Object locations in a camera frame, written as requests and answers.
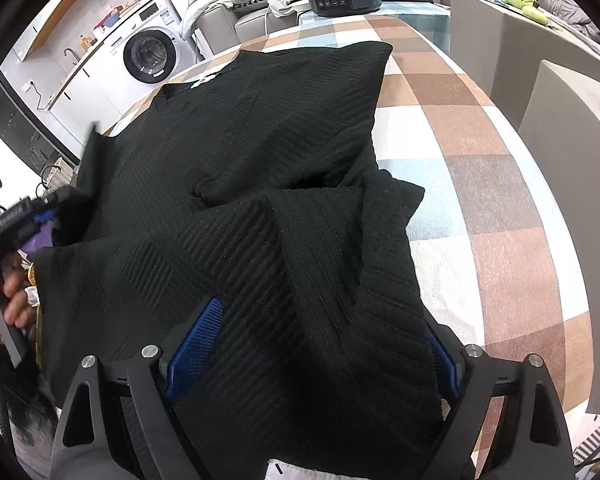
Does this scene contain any person's left hand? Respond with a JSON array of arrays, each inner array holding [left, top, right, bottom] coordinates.
[[0, 255, 36, 328]]

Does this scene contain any white wall cabinet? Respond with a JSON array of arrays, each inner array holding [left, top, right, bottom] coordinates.
[[15, 0, 156, 61]]

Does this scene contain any black white striped rug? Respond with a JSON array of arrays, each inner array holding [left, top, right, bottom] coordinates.
[[572, 415, 600, 466]]

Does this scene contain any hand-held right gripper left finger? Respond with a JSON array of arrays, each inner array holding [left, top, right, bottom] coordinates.
[[50, 296, 226, 480]]

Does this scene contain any black glossy cabinet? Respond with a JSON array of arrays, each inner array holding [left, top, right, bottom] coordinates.
[[0, 72, 81, 166]]

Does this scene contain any white counter cabinet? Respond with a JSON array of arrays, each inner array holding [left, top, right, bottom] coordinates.
[[47, 35, 151, 146]]

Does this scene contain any grey white clothes pile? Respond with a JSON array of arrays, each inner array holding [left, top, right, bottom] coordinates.
[[180, 0, 281, 41]]

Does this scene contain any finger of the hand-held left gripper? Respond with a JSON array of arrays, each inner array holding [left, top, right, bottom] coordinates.
[[40, 186, 93, 231]]

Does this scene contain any grey chair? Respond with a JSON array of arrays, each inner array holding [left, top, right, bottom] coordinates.
[[517, 60, 600, 416], [450, 0, 600, 111]]

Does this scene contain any black ribbed sweater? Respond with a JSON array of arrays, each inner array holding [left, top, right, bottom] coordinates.
[[30, 40, 443, 476]]

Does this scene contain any grey blanket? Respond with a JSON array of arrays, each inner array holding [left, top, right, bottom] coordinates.
[[537, 0, 600, 41]]

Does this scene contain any purple bag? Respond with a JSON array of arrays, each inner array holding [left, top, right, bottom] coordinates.
[[22, 225, 56, 261]]

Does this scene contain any white washing machine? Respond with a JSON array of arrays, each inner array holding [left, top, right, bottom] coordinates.
[[107, 0, 201, 86]]

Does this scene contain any wicker basket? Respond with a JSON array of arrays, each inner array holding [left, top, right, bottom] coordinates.
[[42, 157, 78, 196]]

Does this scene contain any teal checkered cloth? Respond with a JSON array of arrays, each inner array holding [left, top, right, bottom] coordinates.
[[297, 1, 451, 56]]

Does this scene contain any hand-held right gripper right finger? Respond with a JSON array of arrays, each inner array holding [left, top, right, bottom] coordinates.
[[425, 322, 576, 480]]

